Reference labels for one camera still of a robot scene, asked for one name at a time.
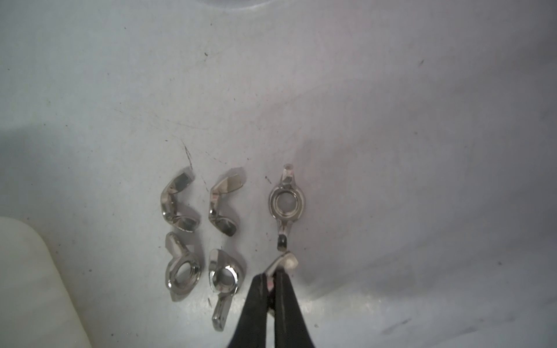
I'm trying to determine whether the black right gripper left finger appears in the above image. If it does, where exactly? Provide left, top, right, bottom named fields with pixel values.
left=228, top=273, right=269, bottom=348

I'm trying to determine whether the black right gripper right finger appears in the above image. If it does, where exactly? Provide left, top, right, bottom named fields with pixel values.
left=273, top=269, right=315, bottom=348

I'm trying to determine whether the silver wing nut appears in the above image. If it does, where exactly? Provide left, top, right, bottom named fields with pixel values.
left=208, top=173, right=243, bottom=236
left=165, top=232, right=202, bottom=302
left=208, top=249, right=244, bottom=332
left=263, top=252, right=299, bottom=316
left=268, top=164, right=305, bottom=252
left=160, top=171, right=199, bottom=233

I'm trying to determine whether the white plastic storage box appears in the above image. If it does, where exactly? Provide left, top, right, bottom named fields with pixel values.
left=1, top=217, right=91, bottom=347

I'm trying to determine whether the chrome glass holder stand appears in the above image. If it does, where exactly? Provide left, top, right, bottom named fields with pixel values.
left=200, top=0, right=273, bottom=11

